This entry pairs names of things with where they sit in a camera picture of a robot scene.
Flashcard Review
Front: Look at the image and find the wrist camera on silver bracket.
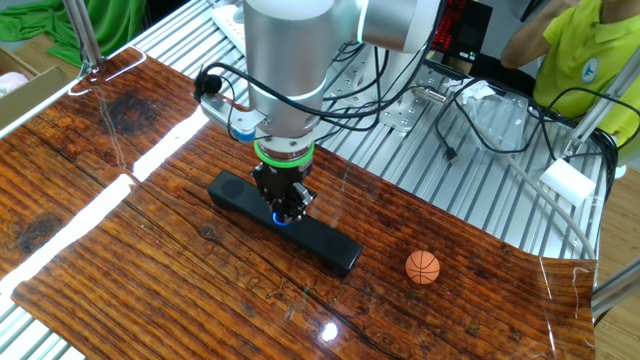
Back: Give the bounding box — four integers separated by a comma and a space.
193, 73, 271, 145

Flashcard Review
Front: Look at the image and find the clear plastic bag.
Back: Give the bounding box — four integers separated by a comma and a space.
457, 79, 532, 152

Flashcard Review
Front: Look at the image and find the small orange basketball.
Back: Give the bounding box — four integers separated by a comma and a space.
404, 249, 442, 286

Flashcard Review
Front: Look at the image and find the person in yellow shirt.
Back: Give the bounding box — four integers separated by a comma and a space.
499, 0, 640, 149

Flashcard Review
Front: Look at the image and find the black speaker bar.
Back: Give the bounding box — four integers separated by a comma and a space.
206, 169, 364, 278

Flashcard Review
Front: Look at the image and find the silver cylindrical connector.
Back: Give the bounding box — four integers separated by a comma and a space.
410, 85, 449, 105

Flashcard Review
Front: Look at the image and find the white power strip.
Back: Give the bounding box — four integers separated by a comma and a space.
210, 3, 249, 51

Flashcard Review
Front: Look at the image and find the aluminium frame post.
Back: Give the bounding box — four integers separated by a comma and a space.
62, 0, 107, 76
563, 47, 640, 160
591, 257, 640, 321

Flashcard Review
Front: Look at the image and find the pink soft item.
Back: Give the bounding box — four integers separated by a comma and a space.
0, 71, 30, 99

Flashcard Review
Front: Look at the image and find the black red LED display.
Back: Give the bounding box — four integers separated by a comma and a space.
432, 0, 494, 64

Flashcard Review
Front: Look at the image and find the black cable bundle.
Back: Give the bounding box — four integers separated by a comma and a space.
524, 87, 640, 201

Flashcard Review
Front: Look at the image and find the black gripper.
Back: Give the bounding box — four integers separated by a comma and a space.
250, 158, 317, 222

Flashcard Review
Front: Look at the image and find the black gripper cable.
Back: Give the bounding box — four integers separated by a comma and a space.
224, 39, 436, 146

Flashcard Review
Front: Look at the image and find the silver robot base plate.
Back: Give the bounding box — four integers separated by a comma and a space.
319, 47, 451, 134

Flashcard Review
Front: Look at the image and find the grey flexible hose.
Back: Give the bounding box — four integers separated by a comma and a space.
477, 127, 599, 261

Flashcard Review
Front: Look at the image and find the brown cardboard box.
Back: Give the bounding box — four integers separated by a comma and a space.
0, 47, 69, 135

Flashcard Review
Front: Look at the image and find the black USB cable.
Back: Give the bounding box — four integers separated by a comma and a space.
433, 77, 551, 166

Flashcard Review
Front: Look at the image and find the green cloth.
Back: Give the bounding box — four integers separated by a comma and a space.
0, 0, 147, 69

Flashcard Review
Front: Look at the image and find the white power adapter box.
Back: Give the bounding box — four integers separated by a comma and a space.
538, 158, 598, 208

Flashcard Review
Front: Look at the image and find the glossy wood-print table mat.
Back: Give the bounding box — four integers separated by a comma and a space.
0, 45, 599, 360

